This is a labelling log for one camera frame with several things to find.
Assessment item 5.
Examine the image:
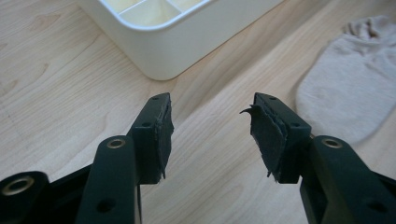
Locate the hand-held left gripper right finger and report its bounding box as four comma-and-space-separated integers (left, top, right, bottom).
239, 91, 313, 185

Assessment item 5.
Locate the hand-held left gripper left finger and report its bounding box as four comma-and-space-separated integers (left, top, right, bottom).
128, 91, 175, 186

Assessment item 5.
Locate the beige sock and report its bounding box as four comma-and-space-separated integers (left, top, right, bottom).
295, 14, 396, 146

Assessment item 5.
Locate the white compartment storage box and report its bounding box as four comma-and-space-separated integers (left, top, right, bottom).
76, 0, 285, 81

